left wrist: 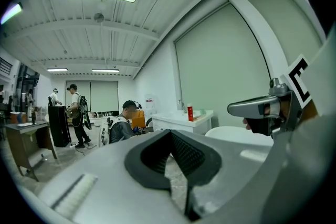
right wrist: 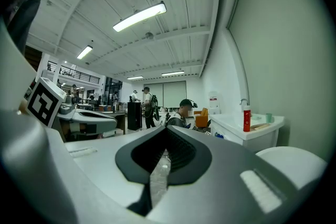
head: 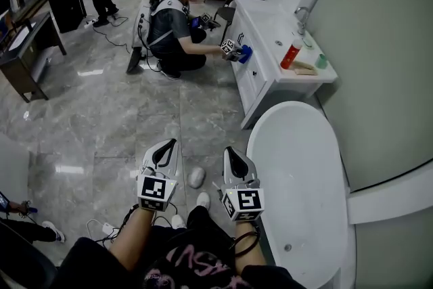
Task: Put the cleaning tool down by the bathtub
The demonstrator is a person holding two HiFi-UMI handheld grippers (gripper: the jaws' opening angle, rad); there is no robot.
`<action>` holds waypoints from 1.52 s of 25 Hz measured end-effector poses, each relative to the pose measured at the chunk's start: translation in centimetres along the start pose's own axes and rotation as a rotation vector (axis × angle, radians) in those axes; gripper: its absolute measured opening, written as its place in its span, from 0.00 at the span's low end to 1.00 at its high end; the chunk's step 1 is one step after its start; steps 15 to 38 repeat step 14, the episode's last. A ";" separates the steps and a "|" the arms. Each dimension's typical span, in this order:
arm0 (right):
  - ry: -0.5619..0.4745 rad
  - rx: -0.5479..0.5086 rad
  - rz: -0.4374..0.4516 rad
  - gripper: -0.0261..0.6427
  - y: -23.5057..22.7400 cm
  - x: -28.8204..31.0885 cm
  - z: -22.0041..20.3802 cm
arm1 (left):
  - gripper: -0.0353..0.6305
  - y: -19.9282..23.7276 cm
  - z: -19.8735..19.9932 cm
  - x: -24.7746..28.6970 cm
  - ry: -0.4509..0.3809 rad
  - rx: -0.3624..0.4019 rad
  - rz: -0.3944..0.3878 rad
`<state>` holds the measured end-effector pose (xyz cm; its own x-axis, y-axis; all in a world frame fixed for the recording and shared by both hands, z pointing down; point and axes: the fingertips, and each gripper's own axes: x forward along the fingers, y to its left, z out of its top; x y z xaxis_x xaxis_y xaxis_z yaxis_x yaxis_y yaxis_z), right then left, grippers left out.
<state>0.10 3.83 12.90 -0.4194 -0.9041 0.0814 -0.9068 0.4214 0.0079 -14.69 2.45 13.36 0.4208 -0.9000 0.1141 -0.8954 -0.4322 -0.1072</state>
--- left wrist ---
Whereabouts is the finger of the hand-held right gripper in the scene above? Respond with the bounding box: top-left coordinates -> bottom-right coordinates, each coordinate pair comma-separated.
237,95 -> 279,101
227,99 -> 260,119

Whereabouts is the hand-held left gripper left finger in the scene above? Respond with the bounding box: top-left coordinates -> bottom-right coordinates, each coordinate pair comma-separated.
39,129 -> 184,224

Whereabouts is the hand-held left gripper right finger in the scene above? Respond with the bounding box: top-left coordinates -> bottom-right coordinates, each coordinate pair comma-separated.
169,129 -> 275,224

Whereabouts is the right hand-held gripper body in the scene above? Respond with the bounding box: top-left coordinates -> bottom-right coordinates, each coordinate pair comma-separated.
259,31 -> 336,138

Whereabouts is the person's right hand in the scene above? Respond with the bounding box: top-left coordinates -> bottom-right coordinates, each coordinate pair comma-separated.
243,116 -> 272,137

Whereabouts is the pale roller blind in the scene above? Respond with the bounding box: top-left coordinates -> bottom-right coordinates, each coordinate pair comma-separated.
175,2 -> 271,129
243,0 -> 325,68

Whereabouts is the white vanity cabinet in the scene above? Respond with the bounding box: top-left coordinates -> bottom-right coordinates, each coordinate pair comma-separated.
151,110 -> 214,136

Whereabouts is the orange box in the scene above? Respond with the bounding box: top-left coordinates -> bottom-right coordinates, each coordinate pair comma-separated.
131,110 -> 146,129

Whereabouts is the black cabinet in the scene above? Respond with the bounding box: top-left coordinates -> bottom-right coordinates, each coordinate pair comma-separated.
48,104 -> 72,147

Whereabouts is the dark wooden desk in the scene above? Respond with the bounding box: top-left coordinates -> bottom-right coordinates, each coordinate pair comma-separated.
5,120 -> 58,182

